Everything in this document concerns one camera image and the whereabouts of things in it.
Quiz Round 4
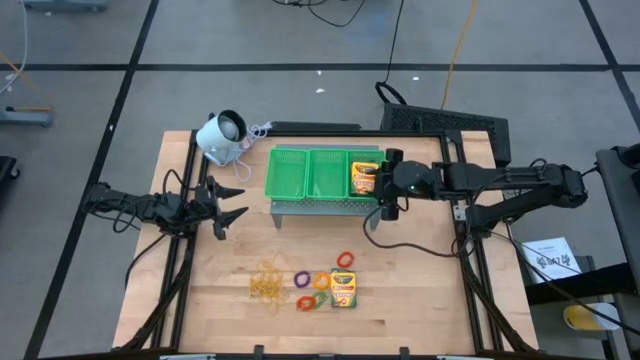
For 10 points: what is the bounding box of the black cable with loop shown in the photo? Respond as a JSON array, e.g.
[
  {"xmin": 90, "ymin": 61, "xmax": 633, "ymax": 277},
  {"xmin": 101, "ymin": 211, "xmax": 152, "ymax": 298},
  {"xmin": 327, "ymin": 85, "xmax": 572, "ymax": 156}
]
[{"xmin": 374, "ymin": 0, "xmax": 407, "ymax": 105}]

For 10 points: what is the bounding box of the black object on floor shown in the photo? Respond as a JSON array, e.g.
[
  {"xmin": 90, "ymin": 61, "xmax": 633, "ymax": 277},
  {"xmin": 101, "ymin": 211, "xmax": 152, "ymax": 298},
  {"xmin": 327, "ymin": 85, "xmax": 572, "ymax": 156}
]
[{"xmin": 0, "ymin": 155, "xmax": 21, "ymax": 201}]

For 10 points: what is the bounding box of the black curved cable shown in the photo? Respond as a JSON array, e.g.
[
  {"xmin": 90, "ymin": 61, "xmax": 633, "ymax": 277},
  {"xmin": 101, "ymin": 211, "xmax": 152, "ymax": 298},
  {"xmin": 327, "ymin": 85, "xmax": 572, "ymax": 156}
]
[{"xmin": 272, "ymin": 0, "xmax": 369, "ymax": 29}]

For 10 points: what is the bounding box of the yellow rubber band pile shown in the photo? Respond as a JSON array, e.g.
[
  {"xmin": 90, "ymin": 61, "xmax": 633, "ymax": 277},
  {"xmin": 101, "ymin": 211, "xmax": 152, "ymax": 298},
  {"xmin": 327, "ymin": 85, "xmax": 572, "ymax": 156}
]
[{"xmin": 248, "ymin": 254, "xmax": 291, "ymax": 316}]

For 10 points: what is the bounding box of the yellow green crayon box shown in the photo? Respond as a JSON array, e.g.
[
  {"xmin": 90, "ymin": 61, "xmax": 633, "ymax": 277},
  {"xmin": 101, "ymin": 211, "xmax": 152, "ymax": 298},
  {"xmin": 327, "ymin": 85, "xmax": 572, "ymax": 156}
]
[
  {"xmin": 330, "ymin": 268, "xmax": 358, "ymax": 309},
  {"xmin": 350, "ymin": 160, "xmax": 380, "ymax": 196}
]

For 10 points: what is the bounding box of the grey stand base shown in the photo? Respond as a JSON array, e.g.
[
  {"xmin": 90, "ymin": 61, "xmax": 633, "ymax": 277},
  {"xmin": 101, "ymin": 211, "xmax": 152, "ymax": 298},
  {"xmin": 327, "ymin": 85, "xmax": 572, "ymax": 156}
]
[
  {"xmin": 0, "ymin": 105, "xmax": 54, "ymax": 127},
  {"xmin": 22, "ymin": 0, "xmax": 109, "ymax": 14}
]

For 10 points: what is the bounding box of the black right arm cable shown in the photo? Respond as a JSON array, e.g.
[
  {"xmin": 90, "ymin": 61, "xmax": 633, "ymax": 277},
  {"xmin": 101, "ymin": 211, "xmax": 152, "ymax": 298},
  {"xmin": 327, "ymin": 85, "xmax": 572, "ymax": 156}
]
[{"xmin": 362, "ymin": 205, "xmax": 469, "ymax": 259}]

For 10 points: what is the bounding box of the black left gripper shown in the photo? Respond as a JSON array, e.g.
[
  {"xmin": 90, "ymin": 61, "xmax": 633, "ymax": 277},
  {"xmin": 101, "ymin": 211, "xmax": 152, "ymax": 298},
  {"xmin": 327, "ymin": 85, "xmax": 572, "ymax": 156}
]
[{"xmin": 192, "ymin": 174, "xmax": 250, "ymax": 242}]

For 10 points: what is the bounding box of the grey perforated metal riser shelf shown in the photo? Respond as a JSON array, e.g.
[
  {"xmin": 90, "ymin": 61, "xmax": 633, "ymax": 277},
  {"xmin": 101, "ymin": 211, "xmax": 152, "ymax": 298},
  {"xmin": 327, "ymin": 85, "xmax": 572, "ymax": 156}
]
[{"xmin": 269, "ymin": 143, "xmax": 384, "ymax": 231}]

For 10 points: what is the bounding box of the yellow white round object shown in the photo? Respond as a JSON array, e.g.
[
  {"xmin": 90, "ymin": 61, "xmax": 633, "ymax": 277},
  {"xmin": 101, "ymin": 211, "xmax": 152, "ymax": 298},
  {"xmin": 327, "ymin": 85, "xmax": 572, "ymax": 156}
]
[{"xmin": 562, "ymin": 302, "xmax": 621, "ymax": 332}]

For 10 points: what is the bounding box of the black aluminium table frame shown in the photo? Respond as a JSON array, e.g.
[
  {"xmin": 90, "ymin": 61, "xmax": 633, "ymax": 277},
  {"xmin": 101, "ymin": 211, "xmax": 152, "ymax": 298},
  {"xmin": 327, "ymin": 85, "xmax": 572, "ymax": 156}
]
[{"xmin": 112, "ymin": 128, "xmax": 541, "ymax": 360}]

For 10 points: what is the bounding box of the white cable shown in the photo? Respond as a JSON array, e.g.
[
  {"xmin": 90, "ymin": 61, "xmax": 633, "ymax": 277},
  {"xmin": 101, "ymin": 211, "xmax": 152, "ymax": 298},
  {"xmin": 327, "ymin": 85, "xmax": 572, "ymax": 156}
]
[{"xmin": 232, "ymin": 122, "xmax": 274, "ymax": 182}]

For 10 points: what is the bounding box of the yellow cable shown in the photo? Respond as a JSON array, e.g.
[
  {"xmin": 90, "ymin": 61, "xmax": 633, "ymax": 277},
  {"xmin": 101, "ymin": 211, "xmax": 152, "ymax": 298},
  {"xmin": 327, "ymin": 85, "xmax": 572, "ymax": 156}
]
[{"xmin": 440, "ymin": 0, "xmax": 479, "ymax": 110}]

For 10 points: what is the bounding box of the black cart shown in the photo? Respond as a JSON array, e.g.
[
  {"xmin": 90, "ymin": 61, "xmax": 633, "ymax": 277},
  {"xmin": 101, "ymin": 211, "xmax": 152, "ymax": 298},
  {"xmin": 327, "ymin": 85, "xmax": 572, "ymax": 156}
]
[{"xmin": 594, "ymin": 144, "xmax": 640, "ymax": 296}]

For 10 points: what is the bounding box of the white printed paper sheet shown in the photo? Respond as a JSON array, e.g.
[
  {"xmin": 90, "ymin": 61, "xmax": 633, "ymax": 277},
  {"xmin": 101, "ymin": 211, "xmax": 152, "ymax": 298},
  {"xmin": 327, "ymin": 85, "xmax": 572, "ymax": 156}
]
[{"xmin": 519, "ymin": 236, "xmax": 584, "ymax": 284}]

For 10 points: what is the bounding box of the white round camera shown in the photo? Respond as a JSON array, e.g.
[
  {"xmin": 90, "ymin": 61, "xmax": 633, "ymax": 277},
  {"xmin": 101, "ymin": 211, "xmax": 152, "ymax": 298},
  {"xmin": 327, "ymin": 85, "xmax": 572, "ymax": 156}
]
[{"xmin": 195, "ymin": 109, "xmax": 250, "ymax": 166}]

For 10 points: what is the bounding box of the black side shelf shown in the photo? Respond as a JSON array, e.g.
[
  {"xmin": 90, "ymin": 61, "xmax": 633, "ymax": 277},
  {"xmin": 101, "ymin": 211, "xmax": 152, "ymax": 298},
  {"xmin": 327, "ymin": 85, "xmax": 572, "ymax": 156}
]
[{"xmin": 524, "ymin": 262, "xmax": 640, "ymax": 306}]

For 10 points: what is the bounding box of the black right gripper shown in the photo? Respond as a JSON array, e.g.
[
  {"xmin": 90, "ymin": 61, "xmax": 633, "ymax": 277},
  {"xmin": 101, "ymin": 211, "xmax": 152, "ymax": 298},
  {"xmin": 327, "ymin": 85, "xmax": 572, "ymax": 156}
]
[{"xmin": 372, "ymin": 147, "xmax": 408, "ymax": 223}]

